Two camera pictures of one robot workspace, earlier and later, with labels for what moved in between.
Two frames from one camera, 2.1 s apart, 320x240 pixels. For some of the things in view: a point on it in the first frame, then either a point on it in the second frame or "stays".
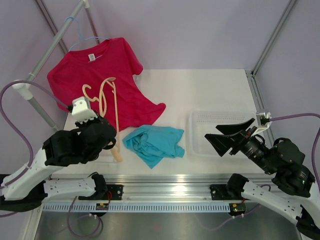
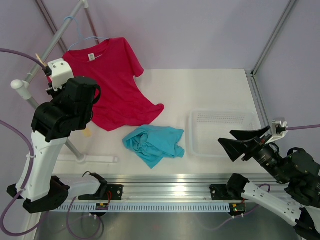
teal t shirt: (154, 144) stays
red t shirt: (104, 71) stays
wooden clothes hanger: (114, 148) -> (86, 132)
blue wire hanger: (80, 36) stays
